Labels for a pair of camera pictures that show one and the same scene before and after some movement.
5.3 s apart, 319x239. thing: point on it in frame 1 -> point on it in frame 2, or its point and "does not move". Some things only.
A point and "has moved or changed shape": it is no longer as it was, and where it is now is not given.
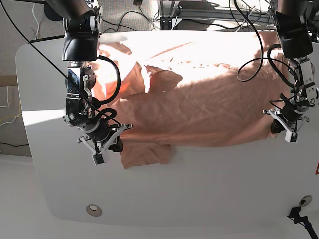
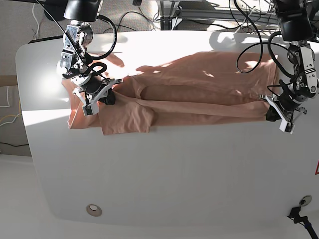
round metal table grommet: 305,200 does not move
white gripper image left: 98,155 -> 89,99
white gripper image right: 278,125 -> 286,125
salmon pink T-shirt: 203,89 has moved or changed shape
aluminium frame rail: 169,9 does not move
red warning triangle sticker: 317,171 does not move
